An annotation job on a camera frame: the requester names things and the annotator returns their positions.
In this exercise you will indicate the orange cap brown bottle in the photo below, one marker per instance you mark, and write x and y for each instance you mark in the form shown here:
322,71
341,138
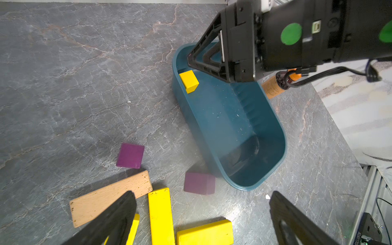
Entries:
276,85

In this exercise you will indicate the purple cube block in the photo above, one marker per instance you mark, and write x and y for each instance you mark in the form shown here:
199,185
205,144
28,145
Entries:
130,156

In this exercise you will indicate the yellow cube block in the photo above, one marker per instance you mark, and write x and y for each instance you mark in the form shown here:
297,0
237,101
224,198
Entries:
189,80
131,229

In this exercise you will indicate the teal plastic bin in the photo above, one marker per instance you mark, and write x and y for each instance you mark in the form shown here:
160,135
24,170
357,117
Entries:
234,125

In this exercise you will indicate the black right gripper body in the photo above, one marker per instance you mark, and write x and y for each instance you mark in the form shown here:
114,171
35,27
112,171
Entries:
292,35

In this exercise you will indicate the long yellow block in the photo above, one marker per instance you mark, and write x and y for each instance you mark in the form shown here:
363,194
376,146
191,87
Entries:
161,219
217,233

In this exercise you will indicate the purple wedge block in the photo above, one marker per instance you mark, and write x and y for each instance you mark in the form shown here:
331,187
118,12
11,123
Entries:
199,183

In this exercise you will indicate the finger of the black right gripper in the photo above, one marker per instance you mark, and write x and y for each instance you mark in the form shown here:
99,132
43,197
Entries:
214,54

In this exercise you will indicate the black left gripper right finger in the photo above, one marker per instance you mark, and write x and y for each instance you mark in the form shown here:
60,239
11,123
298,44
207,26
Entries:
292,227

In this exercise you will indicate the natural wood block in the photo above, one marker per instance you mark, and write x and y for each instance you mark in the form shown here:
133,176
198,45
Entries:
87,207

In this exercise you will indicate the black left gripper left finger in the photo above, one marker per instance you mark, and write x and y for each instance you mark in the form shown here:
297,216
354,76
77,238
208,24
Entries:
113,225

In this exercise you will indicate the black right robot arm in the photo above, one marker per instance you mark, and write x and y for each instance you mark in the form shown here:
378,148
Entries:
364,31

